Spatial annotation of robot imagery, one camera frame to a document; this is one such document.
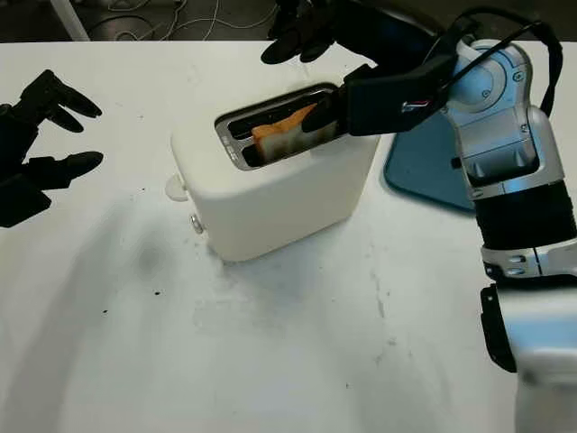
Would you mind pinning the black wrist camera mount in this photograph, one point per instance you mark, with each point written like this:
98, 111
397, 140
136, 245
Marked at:
18, 205
383, 99

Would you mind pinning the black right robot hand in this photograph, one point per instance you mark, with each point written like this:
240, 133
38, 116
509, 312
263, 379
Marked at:
383, 40

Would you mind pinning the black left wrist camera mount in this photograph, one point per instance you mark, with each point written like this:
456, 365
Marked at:
18, 205

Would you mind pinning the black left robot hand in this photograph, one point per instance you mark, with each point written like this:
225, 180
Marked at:
13, 135

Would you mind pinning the teal plastic tray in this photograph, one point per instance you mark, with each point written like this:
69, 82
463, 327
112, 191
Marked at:
424, 176

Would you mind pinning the white table leg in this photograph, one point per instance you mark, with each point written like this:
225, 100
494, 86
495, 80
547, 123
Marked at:
70, 20

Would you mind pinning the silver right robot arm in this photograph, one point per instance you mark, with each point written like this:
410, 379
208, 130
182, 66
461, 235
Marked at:
496, 131

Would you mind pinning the cream white two-slot toaster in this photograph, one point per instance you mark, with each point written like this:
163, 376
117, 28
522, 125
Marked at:
279, 203

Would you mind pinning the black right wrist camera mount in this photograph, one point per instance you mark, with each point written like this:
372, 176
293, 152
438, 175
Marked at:
383, 99

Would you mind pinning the toast slice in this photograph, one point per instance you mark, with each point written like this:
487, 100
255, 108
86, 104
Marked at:
279, 144

